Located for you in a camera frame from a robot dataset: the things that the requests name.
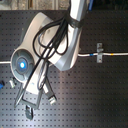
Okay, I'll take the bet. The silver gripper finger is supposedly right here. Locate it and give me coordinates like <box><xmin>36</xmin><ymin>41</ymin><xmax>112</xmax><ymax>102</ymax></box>
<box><xmin>9</xmin><ymin>78</ymin><xmax>16</xmax><ymax>88</ymax></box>
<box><xmin>43</xmin><ymin>85</ymin><xmax>56</xmax><ymax>105</ymax></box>

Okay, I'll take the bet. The grey round gripper body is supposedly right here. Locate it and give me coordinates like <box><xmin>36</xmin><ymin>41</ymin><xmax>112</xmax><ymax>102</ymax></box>
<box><xmin>11</xmin><ymin>49</ymin><xmax>34</xmax><ymax>82</ymax></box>

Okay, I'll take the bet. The white cable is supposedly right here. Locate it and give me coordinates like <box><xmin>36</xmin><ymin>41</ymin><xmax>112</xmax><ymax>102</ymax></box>
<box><xmin>0</xmin><ymin>51</ymin><xmax>128</xmax><ymax>65</ymax></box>

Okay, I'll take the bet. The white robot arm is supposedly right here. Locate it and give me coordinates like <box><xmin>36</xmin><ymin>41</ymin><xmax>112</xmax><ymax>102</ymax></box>
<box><xmin>11</xmin><ymin>0</ymin><xmax>88</xmax><ymax>106</ymax></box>

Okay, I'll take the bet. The black perforated board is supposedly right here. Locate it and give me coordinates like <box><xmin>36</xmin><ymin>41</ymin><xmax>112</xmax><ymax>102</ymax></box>
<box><xmin>0</xmin><ymin>11</ymin><xmax>128</xmax><ymax>128</ymax></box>

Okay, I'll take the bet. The black cable bundle on arm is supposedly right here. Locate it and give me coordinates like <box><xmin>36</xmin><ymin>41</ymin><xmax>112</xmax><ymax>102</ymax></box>
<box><xmin>31</xmin><ymin>14</ymin><xmax>73</xmax><ymax>91</ymax></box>

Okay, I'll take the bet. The metal cable clip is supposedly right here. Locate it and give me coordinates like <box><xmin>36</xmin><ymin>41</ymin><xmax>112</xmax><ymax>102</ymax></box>
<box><xmin>97</xmin><ymin>43</ymin><xmax>103</xmax><ymax>63</ymax></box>

